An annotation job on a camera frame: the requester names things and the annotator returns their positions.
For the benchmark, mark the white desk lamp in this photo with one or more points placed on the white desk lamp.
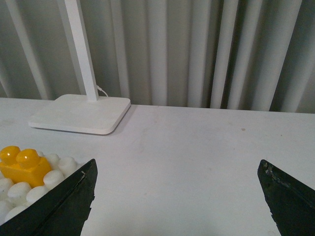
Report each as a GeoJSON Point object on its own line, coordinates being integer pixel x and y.
{"type": "Point", "coordinates": [88, 113]}

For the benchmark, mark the yellow two-stud block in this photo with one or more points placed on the yellow two-stud block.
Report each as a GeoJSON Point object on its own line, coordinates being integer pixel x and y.
{"type": "Point", "coordinates": [24, 166]}

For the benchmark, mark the grey pleated curtain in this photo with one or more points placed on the grey pleated curtain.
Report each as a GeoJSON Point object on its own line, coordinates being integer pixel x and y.
{"type": "Point", "coordinates": [224, 54]}

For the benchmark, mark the white studded base plate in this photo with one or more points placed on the white studded base plate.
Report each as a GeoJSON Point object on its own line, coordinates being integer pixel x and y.
{"type": "Point", "coordinates": [16, 197]}

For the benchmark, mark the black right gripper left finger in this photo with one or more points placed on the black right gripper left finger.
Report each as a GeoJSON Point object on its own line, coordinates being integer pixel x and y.
{"type": "Point", "coordinates": [61, 212]}

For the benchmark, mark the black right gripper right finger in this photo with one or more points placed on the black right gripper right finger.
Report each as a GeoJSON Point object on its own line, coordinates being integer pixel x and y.
{"type": "Point", "coordinates": [291, 202]}

